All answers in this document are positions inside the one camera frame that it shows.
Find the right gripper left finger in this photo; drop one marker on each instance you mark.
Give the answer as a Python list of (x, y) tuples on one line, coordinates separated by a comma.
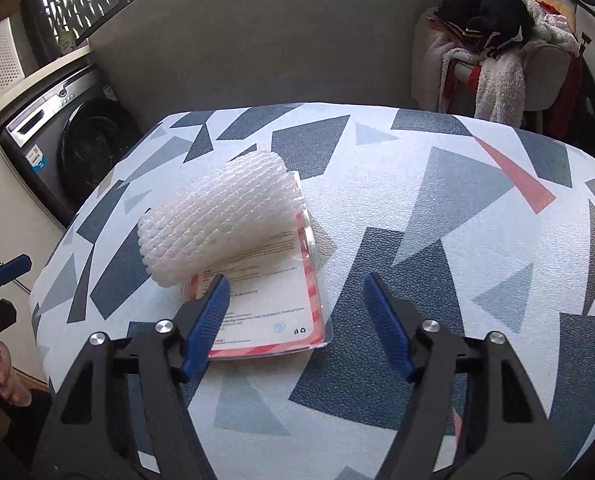
[(88, 433)]

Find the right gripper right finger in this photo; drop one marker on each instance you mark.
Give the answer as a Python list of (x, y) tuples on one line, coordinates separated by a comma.
[(505, 433)]

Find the white red paper package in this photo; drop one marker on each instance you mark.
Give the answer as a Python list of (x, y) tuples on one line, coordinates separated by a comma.
[(276, 305)]

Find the white foam fruit net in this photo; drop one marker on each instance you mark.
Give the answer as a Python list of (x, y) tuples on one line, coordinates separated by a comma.
[(229, 211)]

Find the person's left hand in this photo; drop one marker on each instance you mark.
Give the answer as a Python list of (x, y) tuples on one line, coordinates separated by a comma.
[(11, 388)]

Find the grey front-load washing machine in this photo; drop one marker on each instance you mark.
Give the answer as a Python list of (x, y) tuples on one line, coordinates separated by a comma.
[(65, 136)]

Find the black exercise bike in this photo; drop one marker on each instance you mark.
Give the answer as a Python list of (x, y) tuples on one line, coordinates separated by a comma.
[(572, 118)]

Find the chair with clothes pile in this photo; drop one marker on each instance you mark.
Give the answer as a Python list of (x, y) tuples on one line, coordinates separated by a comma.
[(498, 60)]

